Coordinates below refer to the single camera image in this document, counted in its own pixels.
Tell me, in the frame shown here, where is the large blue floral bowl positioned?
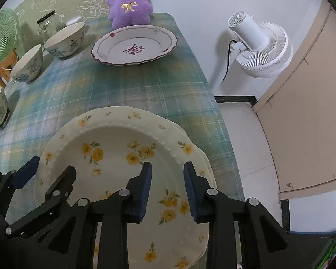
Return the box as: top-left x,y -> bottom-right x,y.
43,22 -> 87,60

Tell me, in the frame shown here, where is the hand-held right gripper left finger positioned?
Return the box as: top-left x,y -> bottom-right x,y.
38,162 -> 153,269

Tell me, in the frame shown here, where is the green desk fan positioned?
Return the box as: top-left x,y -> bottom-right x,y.
0,8 -> 21,65

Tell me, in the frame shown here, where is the plaid tablecloth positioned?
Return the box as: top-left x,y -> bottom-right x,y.
0,13 -> 245,269

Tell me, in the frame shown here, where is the red-rimmed white plate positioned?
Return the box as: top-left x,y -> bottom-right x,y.
91,25 -> 178,67

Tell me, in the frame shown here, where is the glass jar with lid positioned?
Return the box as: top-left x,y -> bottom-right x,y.
37,10 -> 62,43

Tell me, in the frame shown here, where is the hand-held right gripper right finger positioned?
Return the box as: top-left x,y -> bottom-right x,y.
184,162 -> 308,269

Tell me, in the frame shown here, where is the dark blue-edged container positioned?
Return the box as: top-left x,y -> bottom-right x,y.
286,228 -> 336,269

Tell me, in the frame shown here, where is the beige bowl with green rim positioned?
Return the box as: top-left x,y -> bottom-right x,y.
10,44 -> 44,84

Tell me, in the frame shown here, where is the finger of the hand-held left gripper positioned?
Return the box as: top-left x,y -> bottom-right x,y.
6,165 -> 77,239
0,156 -> 41,216

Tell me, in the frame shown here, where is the cotton swab container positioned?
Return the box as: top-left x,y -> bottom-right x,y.
65,15 -> 83,27

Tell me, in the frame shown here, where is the purple plush toy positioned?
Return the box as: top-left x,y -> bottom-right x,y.
106,0 -> 153,29

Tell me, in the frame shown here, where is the yellow floral plate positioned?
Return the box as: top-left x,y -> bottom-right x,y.
174,123 -> 217,261
35,106 -> 216,269

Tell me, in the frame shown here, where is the white standing fan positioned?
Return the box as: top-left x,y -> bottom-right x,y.
210,11 -> 293,90

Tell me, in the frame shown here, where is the beige door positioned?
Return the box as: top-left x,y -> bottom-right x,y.
253,0 -> 336,201

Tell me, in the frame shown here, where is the black fan cable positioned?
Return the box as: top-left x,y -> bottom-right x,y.
222,40 -> 237,83

